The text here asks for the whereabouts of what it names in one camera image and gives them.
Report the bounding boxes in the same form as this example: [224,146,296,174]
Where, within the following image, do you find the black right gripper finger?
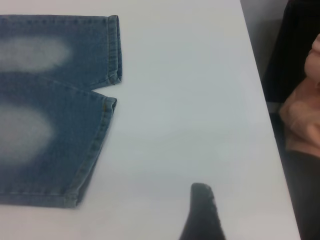
[177,182,227,240]

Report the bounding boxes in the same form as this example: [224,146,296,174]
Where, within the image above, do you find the blue denim shorts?
[0,14,123,208]

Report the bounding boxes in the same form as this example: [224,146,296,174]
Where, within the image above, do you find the bystander pink hand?
[304,32,320,85]

